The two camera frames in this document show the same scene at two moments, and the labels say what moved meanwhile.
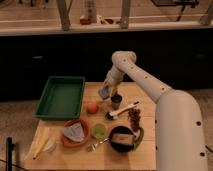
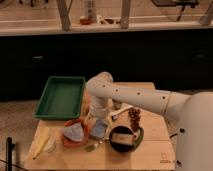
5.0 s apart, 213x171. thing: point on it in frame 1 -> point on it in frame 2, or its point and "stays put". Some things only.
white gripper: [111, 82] -> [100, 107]
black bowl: [117, 146] stays put
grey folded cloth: [74, 132] stays put
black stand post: [9, 147] stays put
